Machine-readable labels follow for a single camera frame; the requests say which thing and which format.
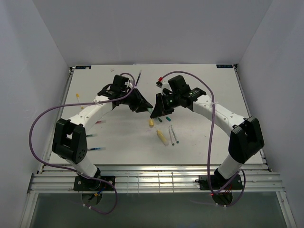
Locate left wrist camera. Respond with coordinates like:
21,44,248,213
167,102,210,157
124,80,134,90

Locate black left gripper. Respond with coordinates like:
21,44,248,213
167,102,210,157
121,88,153,113

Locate yellow highlighter cap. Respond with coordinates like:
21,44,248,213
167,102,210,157
149,119,154,127

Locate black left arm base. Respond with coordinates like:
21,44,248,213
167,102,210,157
73,176,114,191

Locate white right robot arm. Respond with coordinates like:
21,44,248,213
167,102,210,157
151,75,265,189

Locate blue gel pen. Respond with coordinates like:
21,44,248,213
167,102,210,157
87,147,106,151

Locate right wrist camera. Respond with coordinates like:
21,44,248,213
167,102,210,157
156,77,171,91

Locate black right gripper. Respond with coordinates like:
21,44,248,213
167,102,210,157
152,93,180,119

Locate green capped white marker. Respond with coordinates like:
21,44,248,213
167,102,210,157
171,125,179,144

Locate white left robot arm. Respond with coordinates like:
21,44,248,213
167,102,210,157
52,73,152,190

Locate blue corner label left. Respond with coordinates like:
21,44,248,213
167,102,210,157
75,65,92,70

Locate teal capped white marker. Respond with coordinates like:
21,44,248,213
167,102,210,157
168,127,174,146

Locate yellow capped white marker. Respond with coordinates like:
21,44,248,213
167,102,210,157
76,93,84,110

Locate blue corner label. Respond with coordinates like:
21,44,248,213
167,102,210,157
75,65,92,70
216,64,233,68

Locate blue corner label right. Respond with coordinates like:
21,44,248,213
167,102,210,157
216,64,233,68

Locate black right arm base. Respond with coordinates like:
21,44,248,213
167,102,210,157
195,175,243,190

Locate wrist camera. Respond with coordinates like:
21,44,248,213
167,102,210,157
156,77,171,91
124,80,134,90

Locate dark purple pen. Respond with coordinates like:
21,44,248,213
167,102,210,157
135,70,142,86

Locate yellow highlighter pen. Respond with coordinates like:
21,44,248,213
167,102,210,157
156,130,169,146

